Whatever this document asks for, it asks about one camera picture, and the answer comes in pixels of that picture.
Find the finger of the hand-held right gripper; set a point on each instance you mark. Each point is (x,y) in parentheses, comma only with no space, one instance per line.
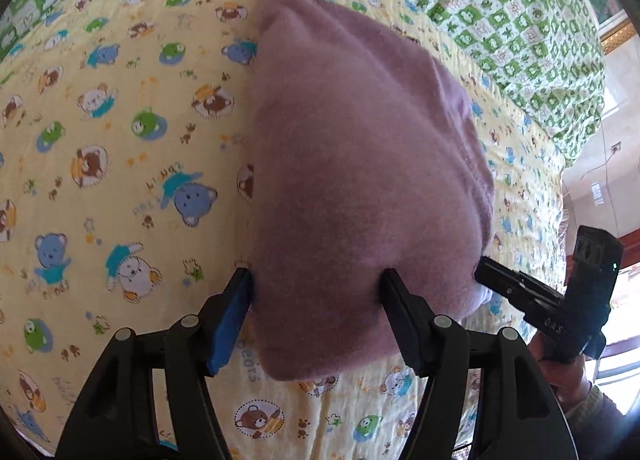
(510,285)

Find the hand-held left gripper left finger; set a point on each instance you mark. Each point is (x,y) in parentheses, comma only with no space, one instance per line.
(232,320)

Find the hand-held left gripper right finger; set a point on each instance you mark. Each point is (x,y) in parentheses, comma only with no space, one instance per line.
(406,322)

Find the purple fleece garment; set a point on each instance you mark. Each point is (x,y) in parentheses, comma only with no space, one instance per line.
(360,180)

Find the person's right forearm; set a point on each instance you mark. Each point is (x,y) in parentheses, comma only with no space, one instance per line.
(597,425)

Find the person's right hand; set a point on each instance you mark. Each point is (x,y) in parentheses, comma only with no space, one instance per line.
(562,380)

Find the yellow cartoon animal printed blanket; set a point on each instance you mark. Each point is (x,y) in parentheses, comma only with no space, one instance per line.
(125,165)

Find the green checkered printed blanket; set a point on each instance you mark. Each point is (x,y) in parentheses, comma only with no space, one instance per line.
(500,15)

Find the white wall socket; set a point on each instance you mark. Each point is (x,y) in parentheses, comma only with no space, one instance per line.
(616,146)

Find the gold picture frame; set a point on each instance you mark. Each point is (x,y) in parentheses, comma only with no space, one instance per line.
(617,32)

